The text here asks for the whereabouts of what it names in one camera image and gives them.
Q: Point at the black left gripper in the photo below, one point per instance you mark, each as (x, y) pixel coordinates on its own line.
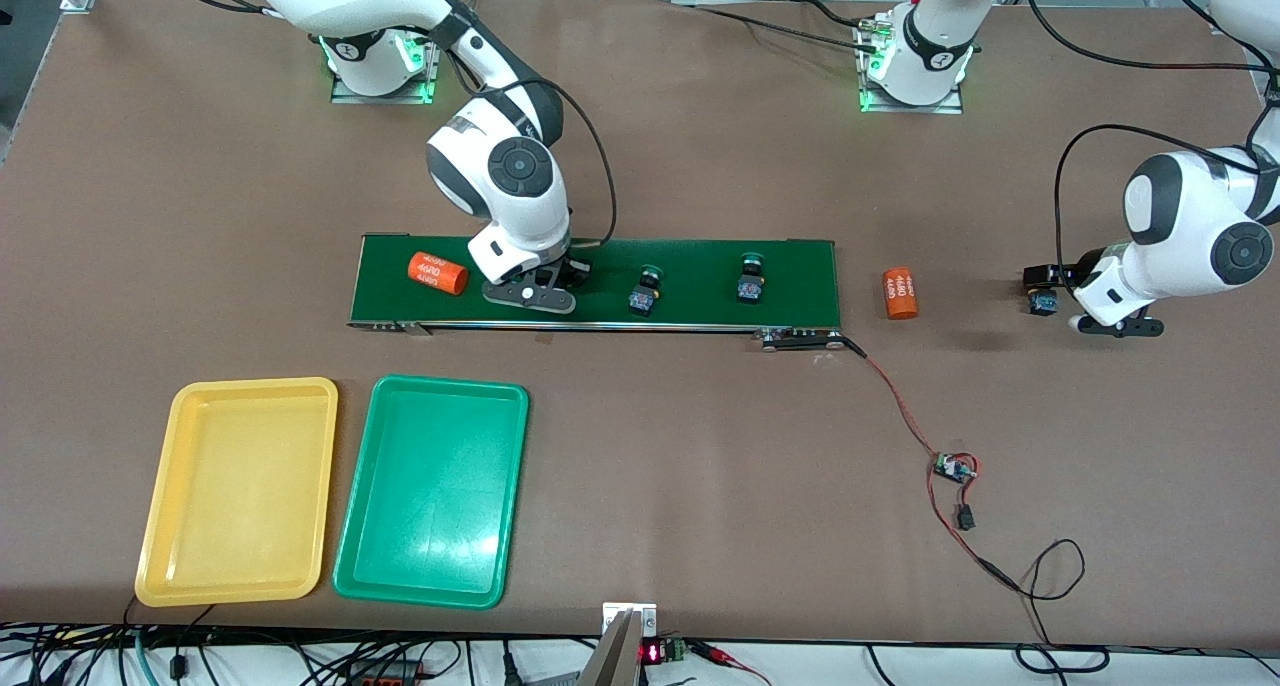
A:
(1072, 269)

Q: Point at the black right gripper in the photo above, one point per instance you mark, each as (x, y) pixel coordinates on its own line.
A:
(577, 267)

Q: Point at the yellow push button switch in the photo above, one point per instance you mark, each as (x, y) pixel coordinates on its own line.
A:
(1043, 304)

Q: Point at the green push button switch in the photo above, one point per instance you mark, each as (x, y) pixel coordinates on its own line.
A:
(749, 289)
(642, 304)

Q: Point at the orange 4680 battery cylinder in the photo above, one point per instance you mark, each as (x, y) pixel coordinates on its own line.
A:
(900, 296)
(437, 273)

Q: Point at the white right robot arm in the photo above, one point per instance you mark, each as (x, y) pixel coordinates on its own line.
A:
(520, 171)

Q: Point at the small green circuit board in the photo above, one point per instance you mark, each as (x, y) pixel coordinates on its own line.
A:
(952, 468)

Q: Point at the green belt conveyor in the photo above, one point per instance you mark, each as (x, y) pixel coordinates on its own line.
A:
(800, 286)

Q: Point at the green plastic tray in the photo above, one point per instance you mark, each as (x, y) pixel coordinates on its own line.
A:
(430, 496)

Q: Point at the red digit display module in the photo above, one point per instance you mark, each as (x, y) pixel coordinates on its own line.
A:
(652, 653)

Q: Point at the red clip lead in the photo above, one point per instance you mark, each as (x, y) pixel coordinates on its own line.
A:
(715, 652)

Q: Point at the yellow plastic tray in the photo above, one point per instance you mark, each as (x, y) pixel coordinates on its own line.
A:
(240, 526)

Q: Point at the orange and black power strip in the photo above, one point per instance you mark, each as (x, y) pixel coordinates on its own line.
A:
(390, 674)

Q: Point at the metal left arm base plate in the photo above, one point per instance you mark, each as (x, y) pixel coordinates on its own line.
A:
(900, 110)

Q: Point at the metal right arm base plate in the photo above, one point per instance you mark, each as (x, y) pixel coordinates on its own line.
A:
(350, 97)

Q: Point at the small metal bracket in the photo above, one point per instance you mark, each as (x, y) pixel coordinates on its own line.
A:
(648, 621)

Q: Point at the grey camera mount bar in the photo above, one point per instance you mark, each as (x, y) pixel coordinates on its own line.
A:
(612, 661)

